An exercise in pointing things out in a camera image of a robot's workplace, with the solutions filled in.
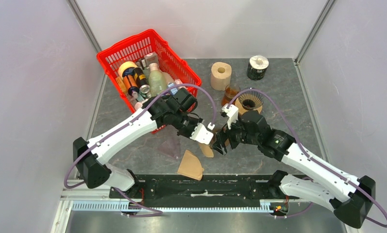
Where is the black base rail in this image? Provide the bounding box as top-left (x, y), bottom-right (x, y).
top-left (124, 174), bottom-right (286, 208)

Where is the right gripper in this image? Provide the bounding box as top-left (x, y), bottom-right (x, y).
top-left (210, 114), bottom-right (260, 156)

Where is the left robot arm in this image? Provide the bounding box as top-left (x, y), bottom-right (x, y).
top-left (73, 88), bottom-right (212, 198)

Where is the light wooden ring holder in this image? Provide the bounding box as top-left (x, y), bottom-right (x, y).
top-left (235, 99), bottom-right (263, 115)

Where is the red plastic basket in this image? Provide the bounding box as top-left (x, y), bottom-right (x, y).
top-left (96, 29), bottom-right (202, 134)

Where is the black wrapped paper roll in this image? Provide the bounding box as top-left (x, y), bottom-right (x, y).
top-left (247, 55), bottom-right (269, 81)

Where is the black orange can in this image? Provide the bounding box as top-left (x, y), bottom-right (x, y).
top-left (122, 67), bottom-right (150, 96)

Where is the brown paper coffee filter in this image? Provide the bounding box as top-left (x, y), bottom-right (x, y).
top-left (199, 143), bottom-right (214, 158)

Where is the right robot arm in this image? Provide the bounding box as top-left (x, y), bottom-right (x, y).
top-left (212, 107), bottom-right (376, 229)

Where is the amber glass carafe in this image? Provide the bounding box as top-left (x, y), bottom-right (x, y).
top-left (221, 83), bottom-right (240, 106)

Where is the yellow tape roll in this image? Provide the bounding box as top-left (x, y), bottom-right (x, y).
top-left (117, 61), bottom-right (138, 77)

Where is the beige paper towel roll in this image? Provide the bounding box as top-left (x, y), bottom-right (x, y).
top-left (210, 62), bottom-right (232, 91)

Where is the clear pink plastic cone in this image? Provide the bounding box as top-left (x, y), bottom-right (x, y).
top-left (158, 135), bottom-right (181, 160)

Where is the green bottle pink cap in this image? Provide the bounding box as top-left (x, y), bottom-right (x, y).
top-left (148, 63), bottom-right (168, 96)

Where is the dark glass fluted dripper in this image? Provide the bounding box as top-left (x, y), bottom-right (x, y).
top-left (237, 91), bottom-right (264, 111)

